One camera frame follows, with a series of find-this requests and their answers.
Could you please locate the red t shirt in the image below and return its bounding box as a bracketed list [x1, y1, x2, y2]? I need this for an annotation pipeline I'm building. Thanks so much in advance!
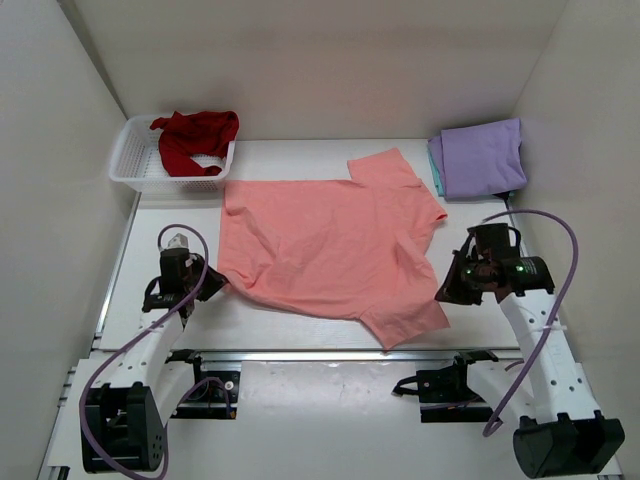
[149, 111, 240, 177]

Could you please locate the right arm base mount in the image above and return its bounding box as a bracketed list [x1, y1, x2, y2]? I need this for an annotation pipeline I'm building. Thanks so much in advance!
[392, 350, 524, 423]

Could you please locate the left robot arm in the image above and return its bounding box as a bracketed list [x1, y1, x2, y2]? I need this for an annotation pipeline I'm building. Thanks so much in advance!
[79, 247, 227, 479]

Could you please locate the folded purple t shirt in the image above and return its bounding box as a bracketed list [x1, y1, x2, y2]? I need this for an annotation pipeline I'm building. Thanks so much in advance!
[427, 118, 528, 200]

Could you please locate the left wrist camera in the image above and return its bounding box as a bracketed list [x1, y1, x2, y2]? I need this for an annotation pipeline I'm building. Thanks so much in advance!
[160, 233, 190, 253]

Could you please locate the folded teal t shirt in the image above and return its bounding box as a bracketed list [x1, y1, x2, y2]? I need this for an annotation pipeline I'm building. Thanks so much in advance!
[427, 147, 445, 197]

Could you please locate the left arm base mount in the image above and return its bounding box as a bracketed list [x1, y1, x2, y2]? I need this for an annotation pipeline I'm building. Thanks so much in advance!
[166, 349, 241, 420]

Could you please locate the pink t shirt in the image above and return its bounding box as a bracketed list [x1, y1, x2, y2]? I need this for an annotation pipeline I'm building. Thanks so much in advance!
[217, 149, 449, 349]

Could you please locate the white plastic basket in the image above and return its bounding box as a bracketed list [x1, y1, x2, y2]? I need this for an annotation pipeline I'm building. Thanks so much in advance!
[109, 115, 236, 195]

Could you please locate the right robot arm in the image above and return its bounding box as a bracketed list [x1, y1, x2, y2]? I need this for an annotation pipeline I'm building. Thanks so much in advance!
[436, 223, 625, 479]

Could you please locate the aluminium rail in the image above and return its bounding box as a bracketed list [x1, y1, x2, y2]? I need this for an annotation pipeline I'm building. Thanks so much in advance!
[164, 348, 524, 365]

